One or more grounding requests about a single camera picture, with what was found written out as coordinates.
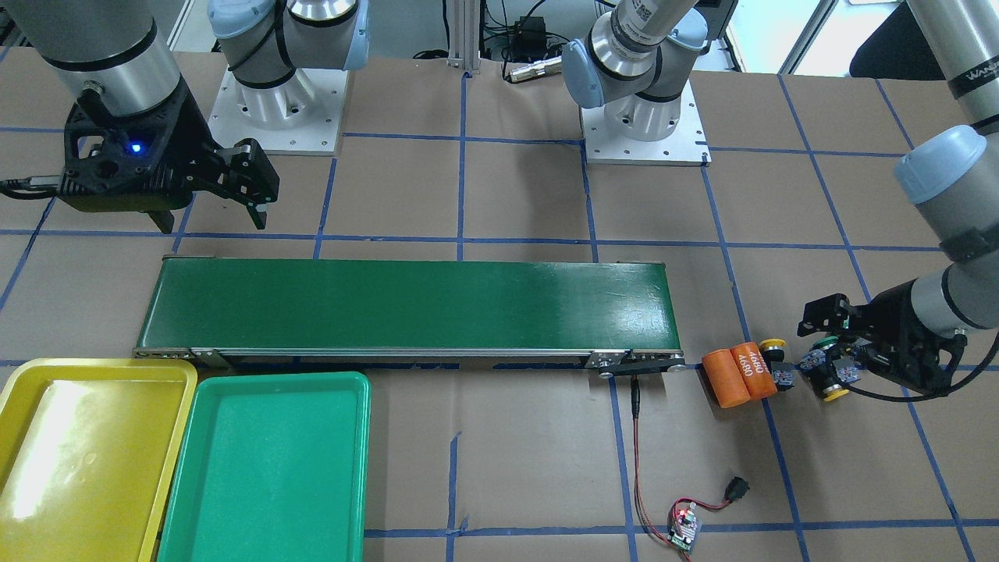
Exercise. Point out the orange cylinder with 4680 print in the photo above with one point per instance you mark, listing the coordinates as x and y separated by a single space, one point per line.
755 374

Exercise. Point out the black power adapter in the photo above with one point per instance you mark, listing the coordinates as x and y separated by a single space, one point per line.
527 40

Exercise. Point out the yellow push button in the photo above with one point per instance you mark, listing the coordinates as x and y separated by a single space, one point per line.
829 379
773 351

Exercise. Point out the yellow plastic tray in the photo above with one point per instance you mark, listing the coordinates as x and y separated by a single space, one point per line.
89 447

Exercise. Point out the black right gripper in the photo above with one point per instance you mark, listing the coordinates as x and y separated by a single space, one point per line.
193 144

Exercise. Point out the aluminium frame post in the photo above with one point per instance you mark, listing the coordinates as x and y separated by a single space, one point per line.
464 33

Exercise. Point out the green push button inner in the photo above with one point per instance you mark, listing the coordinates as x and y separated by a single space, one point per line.
817 355

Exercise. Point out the green plastic tray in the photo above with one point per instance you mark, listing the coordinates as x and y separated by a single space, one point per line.
272 468

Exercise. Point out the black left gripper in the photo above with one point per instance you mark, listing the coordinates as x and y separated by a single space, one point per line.
897 318

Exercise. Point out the black cable plug connector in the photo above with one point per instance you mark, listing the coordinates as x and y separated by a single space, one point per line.
736 489

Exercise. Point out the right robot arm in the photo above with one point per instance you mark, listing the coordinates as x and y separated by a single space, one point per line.
116 47

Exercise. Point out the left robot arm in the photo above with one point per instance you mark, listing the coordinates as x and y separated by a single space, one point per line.
634 64

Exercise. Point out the plain orange cylinder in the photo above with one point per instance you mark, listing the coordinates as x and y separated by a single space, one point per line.
725 378

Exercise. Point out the green conveyor belt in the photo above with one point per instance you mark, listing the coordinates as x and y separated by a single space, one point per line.
614 318

